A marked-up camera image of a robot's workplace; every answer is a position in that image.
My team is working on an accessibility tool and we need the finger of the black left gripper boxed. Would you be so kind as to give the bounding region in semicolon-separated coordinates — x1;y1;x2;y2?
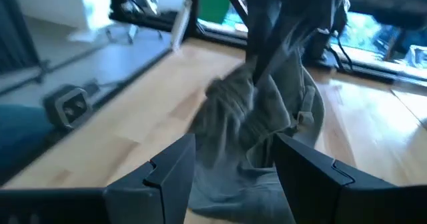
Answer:
246;13;278;85

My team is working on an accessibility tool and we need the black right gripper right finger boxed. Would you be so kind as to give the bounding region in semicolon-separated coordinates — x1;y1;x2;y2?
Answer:
273;132;427;224

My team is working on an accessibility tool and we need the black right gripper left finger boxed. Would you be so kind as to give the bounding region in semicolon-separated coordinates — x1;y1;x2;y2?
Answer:
0;133;197;224

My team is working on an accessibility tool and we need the dark green baseball cap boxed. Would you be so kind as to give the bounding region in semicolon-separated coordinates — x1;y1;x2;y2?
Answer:
186;15;327;224

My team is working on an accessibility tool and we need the blue fabric object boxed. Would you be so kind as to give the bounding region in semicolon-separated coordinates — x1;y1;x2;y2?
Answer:
0;104;55;173

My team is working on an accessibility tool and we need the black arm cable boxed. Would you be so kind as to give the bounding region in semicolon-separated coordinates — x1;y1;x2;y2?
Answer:
328;33;354;72

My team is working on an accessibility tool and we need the silver metal bracket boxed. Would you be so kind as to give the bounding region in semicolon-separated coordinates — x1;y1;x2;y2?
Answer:
170;0;193;53

